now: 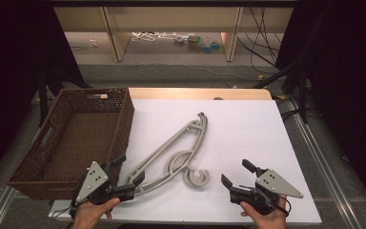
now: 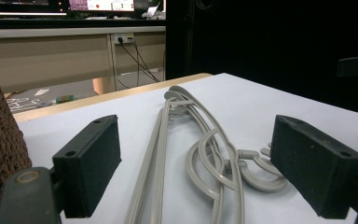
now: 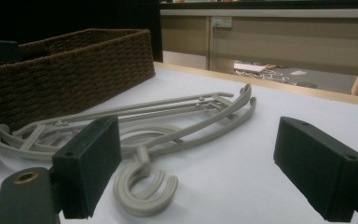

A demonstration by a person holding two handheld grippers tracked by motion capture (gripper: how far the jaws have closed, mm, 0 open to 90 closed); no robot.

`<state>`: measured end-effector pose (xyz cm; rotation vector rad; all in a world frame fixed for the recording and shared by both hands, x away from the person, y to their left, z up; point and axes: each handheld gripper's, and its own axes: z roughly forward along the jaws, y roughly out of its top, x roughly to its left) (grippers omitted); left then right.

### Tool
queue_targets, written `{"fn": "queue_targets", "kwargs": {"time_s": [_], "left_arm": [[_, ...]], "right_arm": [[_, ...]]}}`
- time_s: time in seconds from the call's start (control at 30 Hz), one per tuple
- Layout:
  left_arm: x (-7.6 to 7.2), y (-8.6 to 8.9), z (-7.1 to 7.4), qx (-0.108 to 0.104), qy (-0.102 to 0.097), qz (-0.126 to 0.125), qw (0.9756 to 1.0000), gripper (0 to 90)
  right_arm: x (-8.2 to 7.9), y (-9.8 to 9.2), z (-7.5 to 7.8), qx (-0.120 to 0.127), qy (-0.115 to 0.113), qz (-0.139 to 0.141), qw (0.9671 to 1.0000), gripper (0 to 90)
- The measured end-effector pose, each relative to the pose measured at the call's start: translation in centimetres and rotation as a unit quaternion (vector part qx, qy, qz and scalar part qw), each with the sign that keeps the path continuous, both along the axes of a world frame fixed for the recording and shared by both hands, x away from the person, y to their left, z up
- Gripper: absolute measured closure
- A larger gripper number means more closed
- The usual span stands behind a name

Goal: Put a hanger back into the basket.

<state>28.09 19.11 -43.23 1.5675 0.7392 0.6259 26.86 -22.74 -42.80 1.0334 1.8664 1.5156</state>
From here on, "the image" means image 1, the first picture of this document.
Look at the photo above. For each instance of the person's left hand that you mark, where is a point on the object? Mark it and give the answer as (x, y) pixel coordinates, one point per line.
(89, 216)

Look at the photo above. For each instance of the pile of colourful toys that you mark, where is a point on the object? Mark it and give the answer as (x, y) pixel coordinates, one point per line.
(200, 43)

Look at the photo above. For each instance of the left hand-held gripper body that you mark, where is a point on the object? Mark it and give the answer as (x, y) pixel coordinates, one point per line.
(92, 179)

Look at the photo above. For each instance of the black stand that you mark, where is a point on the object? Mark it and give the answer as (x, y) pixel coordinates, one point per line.
(43, 95)
(302, 95)

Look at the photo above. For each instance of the white board mat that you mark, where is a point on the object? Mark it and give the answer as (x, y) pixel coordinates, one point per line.
(251, 133)

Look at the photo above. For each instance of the person's right hand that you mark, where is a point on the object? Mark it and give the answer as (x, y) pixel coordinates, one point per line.
(270, 222)

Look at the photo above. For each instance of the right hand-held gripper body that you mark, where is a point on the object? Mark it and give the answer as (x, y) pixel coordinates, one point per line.
(273, 184)

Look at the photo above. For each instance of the brown wicker basket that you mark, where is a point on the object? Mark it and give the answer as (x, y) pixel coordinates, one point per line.
(82, 136)

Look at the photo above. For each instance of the black curtain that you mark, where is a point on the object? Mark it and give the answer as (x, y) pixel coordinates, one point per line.
(349, 79)
(12, 63)

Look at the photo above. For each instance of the wooden shelf unit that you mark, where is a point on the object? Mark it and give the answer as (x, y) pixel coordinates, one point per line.
(114, 38)

